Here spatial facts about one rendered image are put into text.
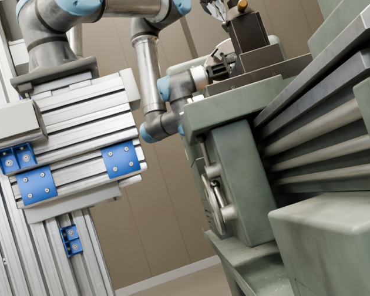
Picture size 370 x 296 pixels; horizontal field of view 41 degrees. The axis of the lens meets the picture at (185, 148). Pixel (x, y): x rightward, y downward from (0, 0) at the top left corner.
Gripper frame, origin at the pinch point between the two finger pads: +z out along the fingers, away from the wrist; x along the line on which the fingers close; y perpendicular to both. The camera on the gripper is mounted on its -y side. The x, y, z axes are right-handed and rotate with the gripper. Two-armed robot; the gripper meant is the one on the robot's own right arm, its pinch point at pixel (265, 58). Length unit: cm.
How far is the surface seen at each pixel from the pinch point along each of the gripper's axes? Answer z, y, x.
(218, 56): -10.6, -18.6, 9.6
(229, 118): -25, 53, -20
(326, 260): -28, 102, -43
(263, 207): -24, 50, -40
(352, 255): -28, 111, -41
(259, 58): -11.9, 40.5, -7.7
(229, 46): -5.1, -22.6, 12.6
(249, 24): -10.3, 36.2, 1.8
